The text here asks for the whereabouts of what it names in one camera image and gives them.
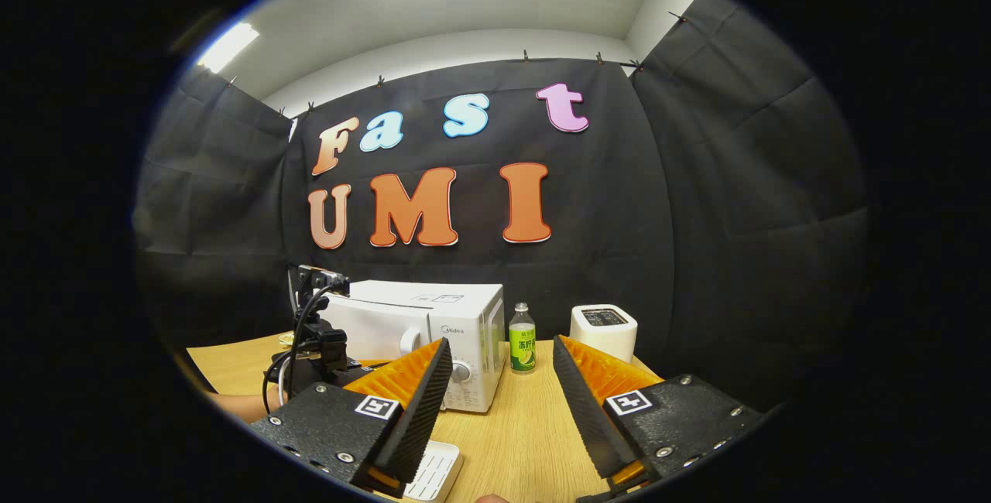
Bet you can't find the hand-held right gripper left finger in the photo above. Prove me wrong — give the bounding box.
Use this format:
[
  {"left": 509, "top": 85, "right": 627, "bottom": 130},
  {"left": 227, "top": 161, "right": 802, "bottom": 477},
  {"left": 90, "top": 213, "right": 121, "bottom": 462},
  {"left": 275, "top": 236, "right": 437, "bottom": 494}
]
[{"left": 249, "top": 337, "right": 454, "bottom": 498}]

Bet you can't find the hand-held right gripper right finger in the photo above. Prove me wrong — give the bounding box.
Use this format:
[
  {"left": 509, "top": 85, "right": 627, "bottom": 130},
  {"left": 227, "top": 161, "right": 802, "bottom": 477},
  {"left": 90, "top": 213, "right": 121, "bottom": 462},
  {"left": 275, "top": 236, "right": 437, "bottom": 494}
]
[{"left": 552, "top": 334, "right": 767, "bottom": 488}]

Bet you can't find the white microwave oven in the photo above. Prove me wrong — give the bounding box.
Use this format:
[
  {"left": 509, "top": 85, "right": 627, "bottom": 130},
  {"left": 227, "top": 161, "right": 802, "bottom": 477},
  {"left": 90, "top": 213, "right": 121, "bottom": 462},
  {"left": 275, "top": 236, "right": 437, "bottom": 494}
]
[{"left": 321, "top": 280, "right": 506, "bottom": 413}]

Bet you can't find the white ribbed tray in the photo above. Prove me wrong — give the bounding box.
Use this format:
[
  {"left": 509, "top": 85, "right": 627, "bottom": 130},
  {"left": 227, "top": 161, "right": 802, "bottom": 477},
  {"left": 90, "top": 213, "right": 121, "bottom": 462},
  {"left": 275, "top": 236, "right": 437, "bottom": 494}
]
[{"left": 403, "top": 441, "right": 464, "bottom": 502}]

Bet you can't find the white toaster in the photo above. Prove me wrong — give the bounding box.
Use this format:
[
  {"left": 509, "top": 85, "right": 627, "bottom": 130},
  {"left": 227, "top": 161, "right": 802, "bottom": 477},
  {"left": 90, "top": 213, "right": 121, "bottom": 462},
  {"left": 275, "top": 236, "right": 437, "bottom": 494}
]
[{"left": 570, "top": 304, "right": 639, "bottom": 364}]

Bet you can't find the green label drink bottle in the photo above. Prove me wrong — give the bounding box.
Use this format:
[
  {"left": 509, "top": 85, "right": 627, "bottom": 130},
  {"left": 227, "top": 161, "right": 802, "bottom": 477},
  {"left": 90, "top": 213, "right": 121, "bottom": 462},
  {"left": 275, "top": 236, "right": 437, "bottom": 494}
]
[{"left": 509, "top": 303, "right": 537, "bottom": 375}]

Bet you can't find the narrow ceiling light panel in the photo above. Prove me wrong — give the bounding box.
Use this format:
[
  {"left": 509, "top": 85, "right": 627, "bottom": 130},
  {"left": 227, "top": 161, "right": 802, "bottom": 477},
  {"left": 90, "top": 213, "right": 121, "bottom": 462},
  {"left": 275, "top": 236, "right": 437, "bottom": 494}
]
[{"left": 196, "top": 22, "right": 260, "bottom": 74}]

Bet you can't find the black cable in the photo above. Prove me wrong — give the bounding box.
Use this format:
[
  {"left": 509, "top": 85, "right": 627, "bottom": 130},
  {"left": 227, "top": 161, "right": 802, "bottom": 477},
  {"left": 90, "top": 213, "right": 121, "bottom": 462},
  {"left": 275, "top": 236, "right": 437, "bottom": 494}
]
[{"left": 262, "top": 284, "right": 335, "bottom": 415}]

